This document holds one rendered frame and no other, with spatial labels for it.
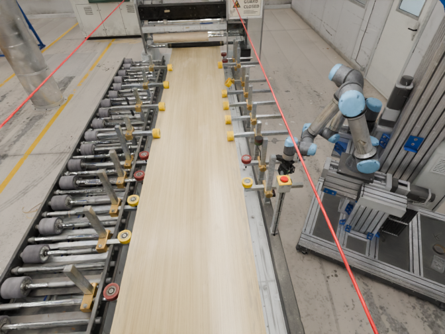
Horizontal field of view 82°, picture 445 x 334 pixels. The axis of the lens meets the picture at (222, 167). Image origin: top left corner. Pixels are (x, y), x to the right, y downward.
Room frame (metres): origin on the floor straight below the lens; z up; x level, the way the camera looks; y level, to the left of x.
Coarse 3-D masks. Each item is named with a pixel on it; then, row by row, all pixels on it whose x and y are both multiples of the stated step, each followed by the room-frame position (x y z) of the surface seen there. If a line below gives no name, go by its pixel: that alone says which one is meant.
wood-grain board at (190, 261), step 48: (192, 96) 2.54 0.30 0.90; (192, 144) 1.70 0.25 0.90; (144, 192) 1.19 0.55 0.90; (192, 192) 1.18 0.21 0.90; (240, 192) 1.16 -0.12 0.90; (144, 240) 0.82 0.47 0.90; (192, 240) 0.80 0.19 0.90; (240, 240) 0.79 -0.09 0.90; (144, 288) 0.54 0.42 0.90; (192, 288) 0.53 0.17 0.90; (240, 288) 0.52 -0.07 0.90
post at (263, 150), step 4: (264, 140) 1.46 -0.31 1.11; (264, 144) 1.46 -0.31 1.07; (264, 148) 1.46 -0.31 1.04; (264, 152) 1.46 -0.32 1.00; (264, 156) 1.46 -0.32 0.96; (260, 160) 1.48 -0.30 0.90; (264, 160) 1.46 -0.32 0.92; (260, 164) 1.46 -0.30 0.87; (264, 164) 1.46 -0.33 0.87; (260, 172) 1.46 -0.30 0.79; (260, 176) 1.46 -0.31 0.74
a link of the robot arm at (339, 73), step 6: (336, 66) 1.66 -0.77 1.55; (342, 66) 1.64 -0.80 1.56; (330, 72) 1.65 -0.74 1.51; (336, 72) 1.62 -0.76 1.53; (342, 72) 1.59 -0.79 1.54; (348, 72) 1.57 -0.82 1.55; (330, 78) 1.65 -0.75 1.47; (336, 78) 1.60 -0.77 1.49; (342, 78) 1.57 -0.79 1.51; (336, 84) 1.64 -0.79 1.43
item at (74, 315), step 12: (144, 96) 2.88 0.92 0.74; (120, 120) 2.37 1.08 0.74; (132, 120) 2.36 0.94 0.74; (108, 132) 2.15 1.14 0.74; (96, 144) 1.95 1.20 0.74; (108, 144) 1.95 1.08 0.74; (120, 144) 1.95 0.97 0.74; (72, 204) 1.24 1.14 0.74; (84, 204) 1.24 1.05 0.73; (24, 264) 0.77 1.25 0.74; (36, 264) 0.76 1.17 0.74; (48, 264) 0.76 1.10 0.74; (60, 264) 0.76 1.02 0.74; (84, 276) 0.68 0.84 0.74; (96, 276) 0.68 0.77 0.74; (72, 312) 0.49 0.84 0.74; (84, 312) 0.48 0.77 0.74
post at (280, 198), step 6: (276, 198) 0.98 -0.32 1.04; (282, 198) 0.95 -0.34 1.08; (276, 204) 0.96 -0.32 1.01; (282, 204) 0.95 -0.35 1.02; (276, 210) 0.95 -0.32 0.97; (276, 216) 0.95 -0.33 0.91; (276, 222) 0.94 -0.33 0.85; (270, 228) 0.98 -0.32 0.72; (276, 228) 0.95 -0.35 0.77; (276, 234) 0.95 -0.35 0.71
